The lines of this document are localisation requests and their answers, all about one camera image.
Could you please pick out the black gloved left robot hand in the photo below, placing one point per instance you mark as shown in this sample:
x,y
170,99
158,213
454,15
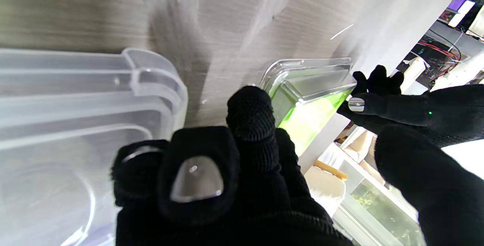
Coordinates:
x,y
435,113

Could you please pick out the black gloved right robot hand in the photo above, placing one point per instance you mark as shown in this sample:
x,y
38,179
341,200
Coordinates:
x,y
234,185

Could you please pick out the clear lid with green sheet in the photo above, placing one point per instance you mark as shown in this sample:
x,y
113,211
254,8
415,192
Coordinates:
x,y
310,98

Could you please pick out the clear lid with blue sticker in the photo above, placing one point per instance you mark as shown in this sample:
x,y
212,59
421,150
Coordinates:
x,y
75,106

